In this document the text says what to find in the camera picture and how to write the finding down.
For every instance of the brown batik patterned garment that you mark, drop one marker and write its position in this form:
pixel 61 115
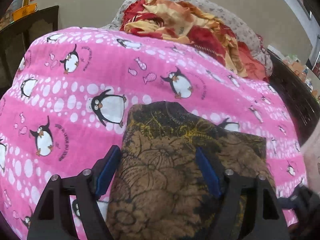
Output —
pixel 158 191

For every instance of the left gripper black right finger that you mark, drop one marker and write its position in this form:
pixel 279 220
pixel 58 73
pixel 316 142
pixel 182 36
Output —
pixel 240 207

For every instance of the red embroidered cushion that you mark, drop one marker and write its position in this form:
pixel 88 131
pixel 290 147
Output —
pixel 254 69

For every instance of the orange yellow box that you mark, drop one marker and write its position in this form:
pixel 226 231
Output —
pixel 24 11

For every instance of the pink penguin bed sheet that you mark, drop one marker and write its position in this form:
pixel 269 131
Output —
pixel 71 95

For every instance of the dark carved wooden headboard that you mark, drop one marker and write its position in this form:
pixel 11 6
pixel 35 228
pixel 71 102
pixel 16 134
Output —
pixel 302 106

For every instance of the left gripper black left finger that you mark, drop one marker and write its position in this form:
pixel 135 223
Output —
pixel 65 199

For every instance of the dark wooden side table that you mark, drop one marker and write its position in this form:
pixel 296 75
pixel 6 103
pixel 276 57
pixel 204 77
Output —
pixel 21 27

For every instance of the grey floral pillow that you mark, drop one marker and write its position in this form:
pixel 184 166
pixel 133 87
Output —
pixel 242 31

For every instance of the red orange floral blanket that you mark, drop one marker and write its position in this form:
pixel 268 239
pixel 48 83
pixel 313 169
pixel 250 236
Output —
pixel 185 23

